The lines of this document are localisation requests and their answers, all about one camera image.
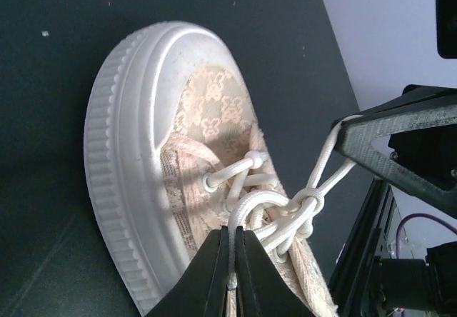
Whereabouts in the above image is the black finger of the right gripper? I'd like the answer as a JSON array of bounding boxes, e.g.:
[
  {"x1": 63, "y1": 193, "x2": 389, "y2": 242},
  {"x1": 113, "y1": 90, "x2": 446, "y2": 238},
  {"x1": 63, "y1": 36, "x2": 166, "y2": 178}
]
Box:
[{"x1": 336, "y1": 95, "x2": 456, "y2": 198}]

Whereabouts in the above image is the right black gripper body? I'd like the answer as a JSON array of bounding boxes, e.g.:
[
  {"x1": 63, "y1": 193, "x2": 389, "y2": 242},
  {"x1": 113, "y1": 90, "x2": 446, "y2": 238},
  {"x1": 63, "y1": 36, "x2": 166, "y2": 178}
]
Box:
[{"x1": 388, "y1": 124, "x2": 456, "y2": 181}]

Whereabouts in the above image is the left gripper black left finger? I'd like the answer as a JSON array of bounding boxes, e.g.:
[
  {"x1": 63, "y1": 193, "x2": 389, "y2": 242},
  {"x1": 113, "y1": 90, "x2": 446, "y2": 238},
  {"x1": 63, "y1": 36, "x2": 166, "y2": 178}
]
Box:
[{"x1": 147, "y1": 226, "x2": 229, "y2": 317}]

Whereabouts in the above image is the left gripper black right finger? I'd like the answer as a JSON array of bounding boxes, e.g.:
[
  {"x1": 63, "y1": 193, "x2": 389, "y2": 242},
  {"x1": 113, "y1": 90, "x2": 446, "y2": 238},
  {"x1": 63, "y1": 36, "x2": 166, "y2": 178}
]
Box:
[{"x1": 235, "y1": 226, "x2": 313, "y2": 317}]

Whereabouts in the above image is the white shoelace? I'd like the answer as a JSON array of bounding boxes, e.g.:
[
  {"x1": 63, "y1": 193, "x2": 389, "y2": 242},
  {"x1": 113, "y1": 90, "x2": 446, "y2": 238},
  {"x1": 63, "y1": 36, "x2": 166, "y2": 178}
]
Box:
[{"x1": 202, "y1": 115, "x2": 358, "y2": 291}]

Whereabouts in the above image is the beige sneaker shoe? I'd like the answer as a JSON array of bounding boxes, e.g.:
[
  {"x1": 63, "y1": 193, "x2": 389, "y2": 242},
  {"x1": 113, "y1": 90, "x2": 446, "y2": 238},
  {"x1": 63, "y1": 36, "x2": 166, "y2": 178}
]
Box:
[{"x1": 84, "y1": 21, "x2": 337, "y2": 316}]

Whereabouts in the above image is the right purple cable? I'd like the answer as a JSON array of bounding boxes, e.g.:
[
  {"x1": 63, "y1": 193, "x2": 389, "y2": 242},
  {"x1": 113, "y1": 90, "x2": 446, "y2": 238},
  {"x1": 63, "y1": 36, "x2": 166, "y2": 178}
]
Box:
[{"x1": 394, "y1": 212, "x2": 457, "y2": 257}]

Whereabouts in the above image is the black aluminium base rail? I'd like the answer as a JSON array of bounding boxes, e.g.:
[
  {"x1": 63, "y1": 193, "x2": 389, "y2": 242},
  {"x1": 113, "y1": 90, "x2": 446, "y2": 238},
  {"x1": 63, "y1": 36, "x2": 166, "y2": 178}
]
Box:
[{"x1": 329, "y1": 179, "x2": 396, "y2": 316}]

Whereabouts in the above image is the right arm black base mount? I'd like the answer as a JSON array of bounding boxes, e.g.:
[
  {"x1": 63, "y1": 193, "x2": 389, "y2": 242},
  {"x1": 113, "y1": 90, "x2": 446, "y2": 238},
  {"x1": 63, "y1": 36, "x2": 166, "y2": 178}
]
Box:
[{"x1": 368, "y1": 241, "x2": 456, "y2": 316}]

